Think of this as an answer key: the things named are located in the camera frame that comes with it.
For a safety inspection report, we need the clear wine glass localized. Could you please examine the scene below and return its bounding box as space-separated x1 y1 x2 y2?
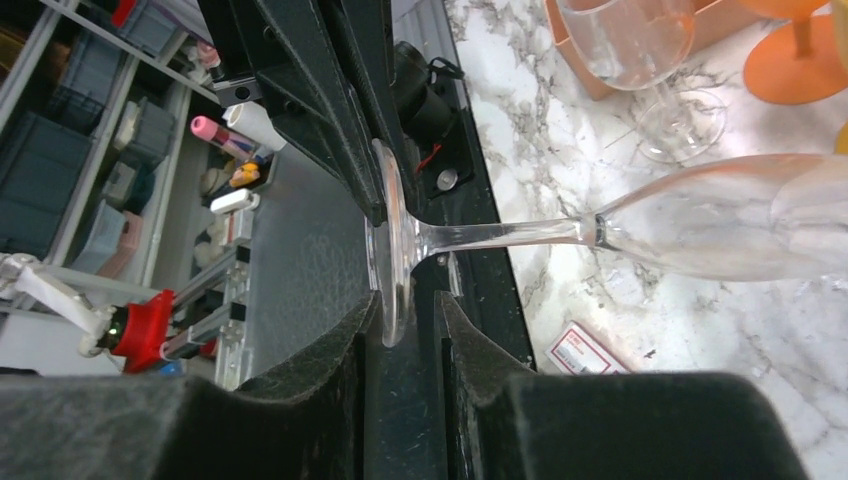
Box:
372 140 847 347
557 0 726 161

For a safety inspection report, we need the pink capped bottle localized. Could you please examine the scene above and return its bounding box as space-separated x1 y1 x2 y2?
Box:
190 116 256 161

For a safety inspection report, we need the red white staples box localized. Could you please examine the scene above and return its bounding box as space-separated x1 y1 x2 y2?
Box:
545 321 630 375

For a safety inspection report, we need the grey storage shelf background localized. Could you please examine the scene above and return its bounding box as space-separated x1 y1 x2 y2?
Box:
1 1 219 287

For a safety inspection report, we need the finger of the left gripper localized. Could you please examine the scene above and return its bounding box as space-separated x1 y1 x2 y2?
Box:
251 1 386 226
324 0 422 212

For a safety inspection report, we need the peach plastic file organizer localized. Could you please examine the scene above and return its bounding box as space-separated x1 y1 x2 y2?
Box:
544 1 762 101

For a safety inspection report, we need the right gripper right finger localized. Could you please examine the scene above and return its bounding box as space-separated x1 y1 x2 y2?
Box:
434 292 807 479

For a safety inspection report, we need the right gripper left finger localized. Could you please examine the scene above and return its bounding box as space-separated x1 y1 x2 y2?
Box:
1 292 381 479

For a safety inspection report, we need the orange plastic wine glass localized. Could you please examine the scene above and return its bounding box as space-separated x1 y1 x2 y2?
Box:
742 0 847 105

